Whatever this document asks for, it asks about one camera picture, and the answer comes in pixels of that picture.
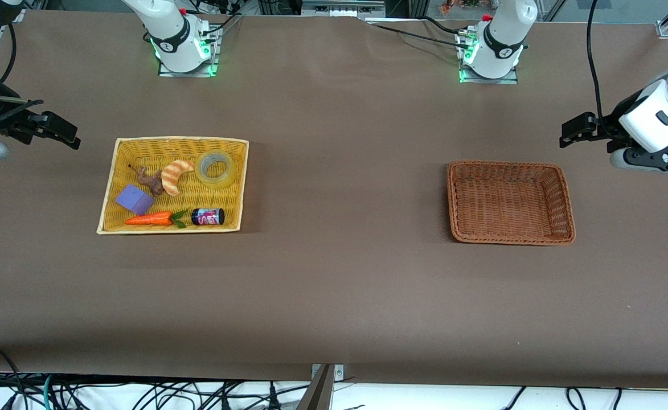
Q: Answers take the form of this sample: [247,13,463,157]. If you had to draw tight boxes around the metal table edge bracket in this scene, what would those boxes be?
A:
[311,363,345,381]

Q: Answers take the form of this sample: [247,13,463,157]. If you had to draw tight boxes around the toy croissant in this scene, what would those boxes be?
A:
[161,160,196,197]

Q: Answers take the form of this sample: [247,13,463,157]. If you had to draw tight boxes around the grey metal beam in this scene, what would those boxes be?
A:
[297,364,334,410]

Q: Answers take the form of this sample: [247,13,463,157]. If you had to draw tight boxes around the black cable on table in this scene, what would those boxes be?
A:
[366,16,474,51]

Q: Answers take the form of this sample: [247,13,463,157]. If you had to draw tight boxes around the clear tape roll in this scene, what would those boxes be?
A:
[195,150,236,189]

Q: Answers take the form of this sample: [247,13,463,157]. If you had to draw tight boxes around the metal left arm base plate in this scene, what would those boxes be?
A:
[457,28,519,85]

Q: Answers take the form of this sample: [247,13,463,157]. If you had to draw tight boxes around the yellow wicker basket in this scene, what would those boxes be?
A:
[96,136,249,235]

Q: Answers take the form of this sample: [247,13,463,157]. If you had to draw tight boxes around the brown toy root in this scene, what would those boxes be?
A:
[128,165,165,198]

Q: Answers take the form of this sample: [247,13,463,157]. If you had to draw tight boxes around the brown wicker basket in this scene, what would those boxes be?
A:
[446,160,576,246]

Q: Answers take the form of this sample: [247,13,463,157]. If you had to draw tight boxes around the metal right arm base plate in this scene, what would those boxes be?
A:
[158,26,221,78]

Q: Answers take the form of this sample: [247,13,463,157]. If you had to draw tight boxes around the orange toy carrot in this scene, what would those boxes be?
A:
[125,210,188,229]

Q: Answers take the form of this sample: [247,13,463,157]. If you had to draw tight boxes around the purple cube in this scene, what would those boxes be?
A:
[115,184,155,216]

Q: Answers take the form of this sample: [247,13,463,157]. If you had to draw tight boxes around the colourful background object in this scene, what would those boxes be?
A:
[439,0,482,17]

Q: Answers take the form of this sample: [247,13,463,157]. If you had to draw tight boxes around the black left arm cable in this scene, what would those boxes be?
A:
[587,0,620,138]

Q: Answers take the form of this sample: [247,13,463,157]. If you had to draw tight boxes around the grey metal box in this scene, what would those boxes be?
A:
[301,0,387,18]

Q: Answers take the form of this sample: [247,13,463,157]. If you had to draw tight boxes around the small black pink-label jar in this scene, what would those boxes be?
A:
[191,208,226,227]

